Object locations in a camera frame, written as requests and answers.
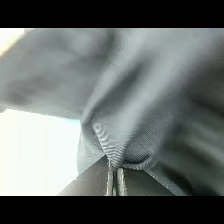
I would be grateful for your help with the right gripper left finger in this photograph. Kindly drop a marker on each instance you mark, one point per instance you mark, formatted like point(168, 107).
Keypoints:
point(95, 181)

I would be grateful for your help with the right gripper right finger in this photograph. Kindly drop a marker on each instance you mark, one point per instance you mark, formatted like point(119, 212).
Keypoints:
point(141, 183)

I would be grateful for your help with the black T-shirt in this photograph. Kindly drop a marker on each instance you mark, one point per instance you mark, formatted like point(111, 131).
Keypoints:
point(140, 86)

